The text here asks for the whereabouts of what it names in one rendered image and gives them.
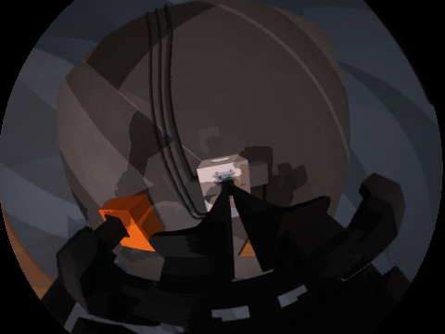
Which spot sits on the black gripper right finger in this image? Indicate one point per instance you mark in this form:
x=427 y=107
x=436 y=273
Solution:
x=266 y=223

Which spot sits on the black cables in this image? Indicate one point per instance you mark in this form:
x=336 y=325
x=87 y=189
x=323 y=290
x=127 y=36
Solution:
x=257 y=171

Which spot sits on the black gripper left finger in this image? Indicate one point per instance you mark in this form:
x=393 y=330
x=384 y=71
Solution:
x=212 y=237

